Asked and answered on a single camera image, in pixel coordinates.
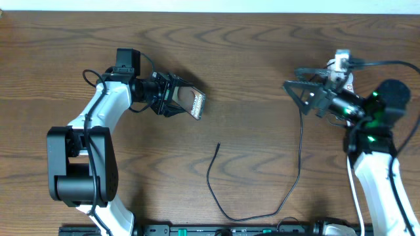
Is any white power strip cord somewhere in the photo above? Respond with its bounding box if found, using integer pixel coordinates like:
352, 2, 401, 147
346, 155, 366, 236

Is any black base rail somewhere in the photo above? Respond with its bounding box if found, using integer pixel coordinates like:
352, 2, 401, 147
58, 224, 375, 236

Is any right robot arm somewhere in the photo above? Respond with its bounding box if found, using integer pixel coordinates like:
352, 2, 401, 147
283, 68, 419, 235

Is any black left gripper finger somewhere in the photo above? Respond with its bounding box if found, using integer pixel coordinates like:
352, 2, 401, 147
163, 104, 185, 117
169, 73, 194, 89

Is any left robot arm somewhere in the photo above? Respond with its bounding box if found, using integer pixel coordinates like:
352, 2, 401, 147
47, 48, 205, 235

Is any black USB charging cable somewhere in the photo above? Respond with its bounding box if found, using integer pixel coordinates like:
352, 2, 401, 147
206, 109, 303, 222

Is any white power strip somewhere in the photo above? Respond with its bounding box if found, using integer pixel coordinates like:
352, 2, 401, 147
327, 59, 354, 93

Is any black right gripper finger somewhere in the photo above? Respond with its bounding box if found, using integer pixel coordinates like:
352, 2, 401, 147
294, 68, 330, 79
283, 81, 324, 115

